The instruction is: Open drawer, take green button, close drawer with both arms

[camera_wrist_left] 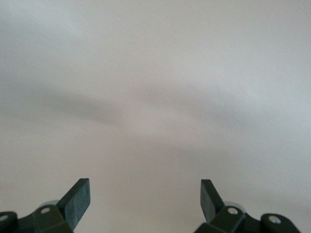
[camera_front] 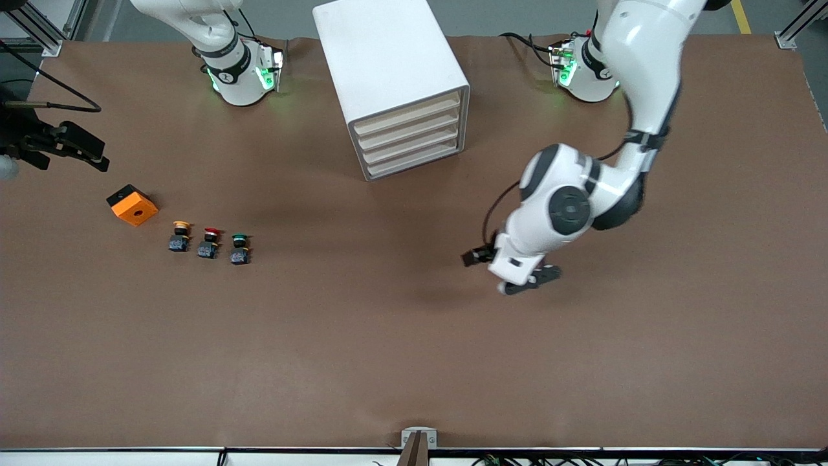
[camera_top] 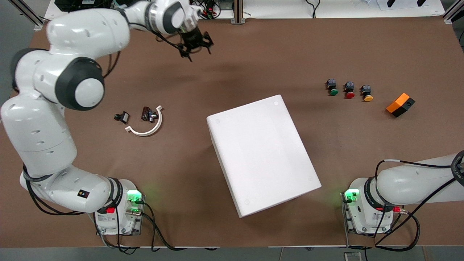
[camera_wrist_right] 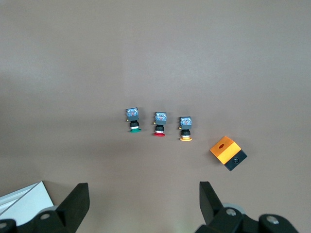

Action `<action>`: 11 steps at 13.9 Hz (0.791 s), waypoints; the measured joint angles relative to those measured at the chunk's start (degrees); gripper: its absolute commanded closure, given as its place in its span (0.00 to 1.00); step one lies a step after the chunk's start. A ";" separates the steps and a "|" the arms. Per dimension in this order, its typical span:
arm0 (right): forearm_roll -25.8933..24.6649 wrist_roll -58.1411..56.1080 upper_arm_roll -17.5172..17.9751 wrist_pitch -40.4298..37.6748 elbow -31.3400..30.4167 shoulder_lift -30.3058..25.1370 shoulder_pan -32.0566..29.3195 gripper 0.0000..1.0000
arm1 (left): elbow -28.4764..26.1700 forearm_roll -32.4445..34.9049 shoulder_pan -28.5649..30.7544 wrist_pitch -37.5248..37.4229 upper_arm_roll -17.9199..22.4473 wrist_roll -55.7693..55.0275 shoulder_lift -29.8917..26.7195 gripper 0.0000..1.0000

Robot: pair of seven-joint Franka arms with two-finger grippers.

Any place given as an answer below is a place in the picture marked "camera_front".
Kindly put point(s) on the aluminium frame profile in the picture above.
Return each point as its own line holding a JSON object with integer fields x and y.
{"x": 39, "y": 29}
{"x": 799, "y": 26}

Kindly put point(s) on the orange button housing box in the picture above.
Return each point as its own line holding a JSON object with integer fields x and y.
{"x": 137, "y": 210}

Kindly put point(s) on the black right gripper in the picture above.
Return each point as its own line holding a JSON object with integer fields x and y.
{"x": 18, "y": 137}

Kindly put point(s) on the white plastic tray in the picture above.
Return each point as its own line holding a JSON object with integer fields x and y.
{"x": 410, "y": 144}

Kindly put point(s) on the yellow push button switch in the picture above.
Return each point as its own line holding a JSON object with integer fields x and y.
{"x": 180, "y": 234}

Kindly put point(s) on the silver camera mount bracket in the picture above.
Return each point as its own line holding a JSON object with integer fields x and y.
{"x": 407, "y": 435}

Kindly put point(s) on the red push button switch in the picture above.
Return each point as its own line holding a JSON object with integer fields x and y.
{"x": 208, "y": 243}

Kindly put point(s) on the brown camera mount post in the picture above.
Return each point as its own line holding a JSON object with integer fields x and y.
{"x": 415, "y": 453}

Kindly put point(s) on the green push button switch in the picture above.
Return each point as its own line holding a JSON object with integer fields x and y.
{"x": 239, "y": 251}

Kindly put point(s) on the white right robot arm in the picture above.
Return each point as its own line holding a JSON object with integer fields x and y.
{"x": 236, "y": 81}

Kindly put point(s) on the white table edge rail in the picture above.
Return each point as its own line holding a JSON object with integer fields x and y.
{"x": 129, "y": 457}

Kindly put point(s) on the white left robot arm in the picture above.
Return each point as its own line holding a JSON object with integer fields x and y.
{"x": 563, "y": 207}

